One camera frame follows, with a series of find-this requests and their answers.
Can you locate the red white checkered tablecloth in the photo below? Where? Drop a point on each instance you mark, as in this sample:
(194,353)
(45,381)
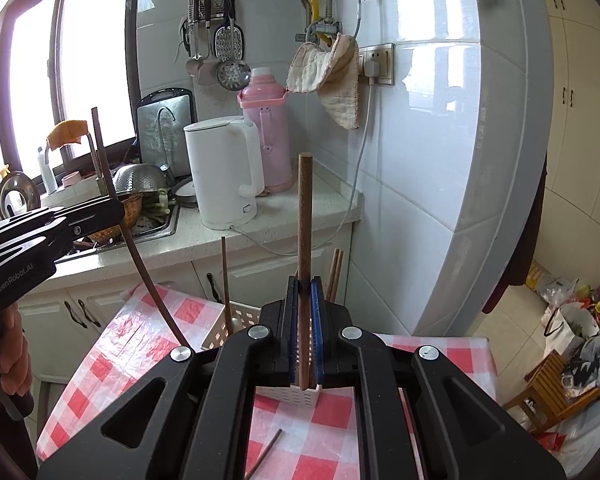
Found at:
(317,443)

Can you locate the pink thermos flask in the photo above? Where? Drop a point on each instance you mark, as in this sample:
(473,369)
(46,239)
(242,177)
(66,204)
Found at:
(263,102)

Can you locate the wall power socket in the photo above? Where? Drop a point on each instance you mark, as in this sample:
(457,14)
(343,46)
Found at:
(382,57)

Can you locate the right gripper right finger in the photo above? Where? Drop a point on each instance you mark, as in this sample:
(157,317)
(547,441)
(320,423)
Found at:
(418,415)

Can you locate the beige hanging dish cloth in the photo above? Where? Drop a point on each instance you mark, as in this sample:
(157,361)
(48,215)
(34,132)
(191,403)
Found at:
(332,74)

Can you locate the orange cloth on faucet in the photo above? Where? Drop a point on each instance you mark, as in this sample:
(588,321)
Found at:
(67,132)

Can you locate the wall utensil rack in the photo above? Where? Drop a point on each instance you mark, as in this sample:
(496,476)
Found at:
(215,45)

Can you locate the steel pot lid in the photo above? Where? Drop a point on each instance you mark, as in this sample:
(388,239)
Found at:
(18,194)

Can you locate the wooden stool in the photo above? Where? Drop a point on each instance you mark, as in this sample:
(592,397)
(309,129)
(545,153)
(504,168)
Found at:
(544,399)

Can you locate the white perforated utensil basket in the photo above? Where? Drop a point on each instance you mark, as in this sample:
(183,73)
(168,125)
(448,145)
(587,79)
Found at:
(243,317)

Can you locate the person's left hand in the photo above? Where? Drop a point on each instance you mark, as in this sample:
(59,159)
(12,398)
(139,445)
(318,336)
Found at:
(15,361)

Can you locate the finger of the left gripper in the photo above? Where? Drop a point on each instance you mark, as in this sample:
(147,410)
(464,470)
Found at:
(84,219)
(40,246)

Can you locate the steel cutting board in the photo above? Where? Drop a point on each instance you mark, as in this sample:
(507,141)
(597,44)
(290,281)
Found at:
(161,118)

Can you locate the metal colander bowl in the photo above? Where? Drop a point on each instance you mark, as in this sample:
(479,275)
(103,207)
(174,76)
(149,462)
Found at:
(139,178)

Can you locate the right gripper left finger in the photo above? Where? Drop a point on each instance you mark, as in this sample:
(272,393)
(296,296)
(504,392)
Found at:
(189,416)

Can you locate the white electric kettle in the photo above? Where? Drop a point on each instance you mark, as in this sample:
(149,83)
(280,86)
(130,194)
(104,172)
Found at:
(225,160)

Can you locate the cream wall cabinets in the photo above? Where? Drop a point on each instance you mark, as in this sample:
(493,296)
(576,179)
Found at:
(569,240)

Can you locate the chrome sink faucet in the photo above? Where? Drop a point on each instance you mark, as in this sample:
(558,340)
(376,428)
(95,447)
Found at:
(100,178)

